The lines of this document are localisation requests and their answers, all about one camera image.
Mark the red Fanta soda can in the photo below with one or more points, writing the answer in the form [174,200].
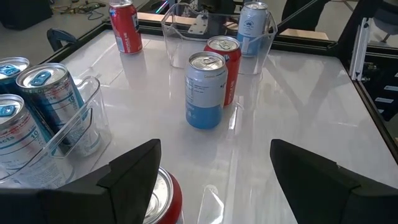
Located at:
[231,62]
[168,202]
[126,31]

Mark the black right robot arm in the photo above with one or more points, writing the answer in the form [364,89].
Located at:
[217,7]

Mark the Spindrift lemon soda can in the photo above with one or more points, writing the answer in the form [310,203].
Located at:
[205,93]
[252,28]

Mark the silver blue Red Bull can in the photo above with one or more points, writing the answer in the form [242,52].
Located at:
[53,99]
[12,70]
[18,140]

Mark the clear plastic bin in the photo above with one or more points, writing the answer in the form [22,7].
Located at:
[177,46]
[206,199]
[102,124]

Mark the wooden board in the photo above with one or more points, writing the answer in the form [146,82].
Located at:
[149,17]

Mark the aluminium frame post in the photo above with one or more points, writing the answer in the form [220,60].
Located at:
[360,46]

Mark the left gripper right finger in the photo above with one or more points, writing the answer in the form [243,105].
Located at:
[326,199]

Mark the grey office chair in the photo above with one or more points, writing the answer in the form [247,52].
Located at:
[385,18]

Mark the black table edge frame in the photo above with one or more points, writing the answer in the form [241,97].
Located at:
[311,46]

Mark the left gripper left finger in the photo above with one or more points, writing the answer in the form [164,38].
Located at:
[124,193]

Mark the black frame strut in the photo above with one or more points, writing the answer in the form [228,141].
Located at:
[351,28]

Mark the black case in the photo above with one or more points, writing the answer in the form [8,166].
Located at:
[25,14]

